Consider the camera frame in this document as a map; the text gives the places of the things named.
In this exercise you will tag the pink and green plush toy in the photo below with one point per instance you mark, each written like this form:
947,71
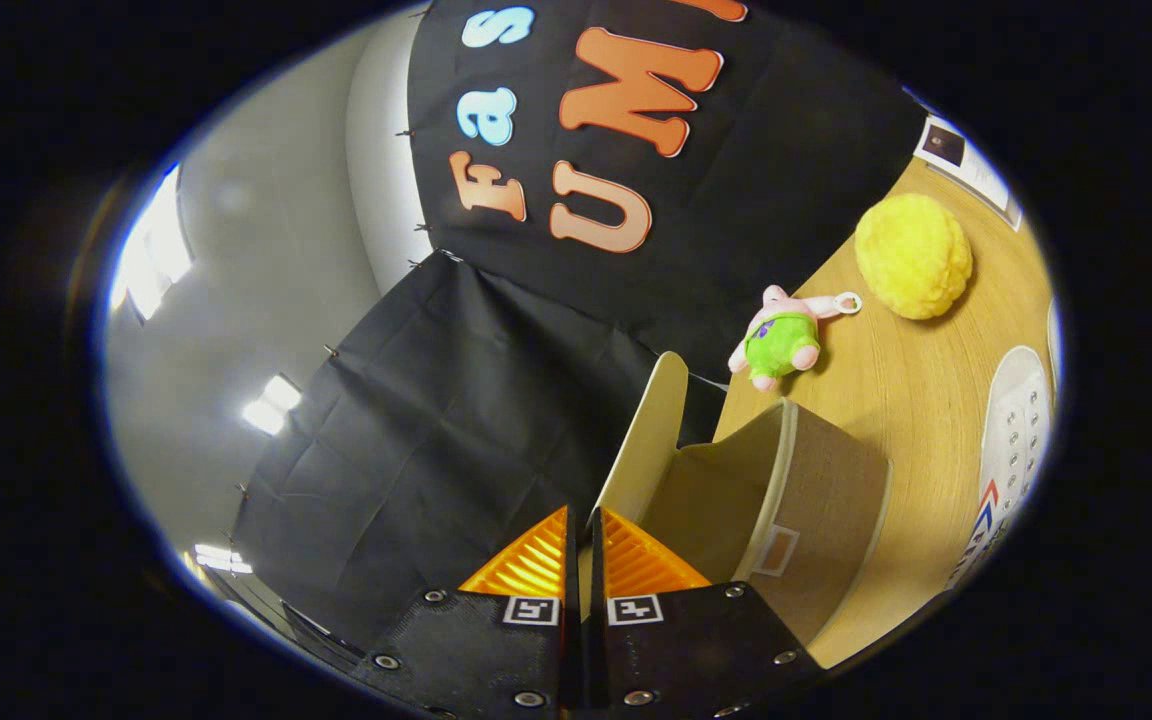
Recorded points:
781,345

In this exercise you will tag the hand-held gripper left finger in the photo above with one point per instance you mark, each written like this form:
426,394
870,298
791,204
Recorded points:
496,660

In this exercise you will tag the white canvas shoe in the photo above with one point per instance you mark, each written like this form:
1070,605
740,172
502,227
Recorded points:
1021,430

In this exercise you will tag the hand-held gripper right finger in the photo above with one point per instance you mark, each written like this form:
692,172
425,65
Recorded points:
676,655

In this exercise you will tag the white portrait cover book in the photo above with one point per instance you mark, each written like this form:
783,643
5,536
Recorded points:
976,175

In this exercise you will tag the beige fabric storage box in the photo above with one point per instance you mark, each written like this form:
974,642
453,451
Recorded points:
816,500

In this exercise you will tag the yellow fluffy plush ball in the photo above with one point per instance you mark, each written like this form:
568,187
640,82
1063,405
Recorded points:
914,255

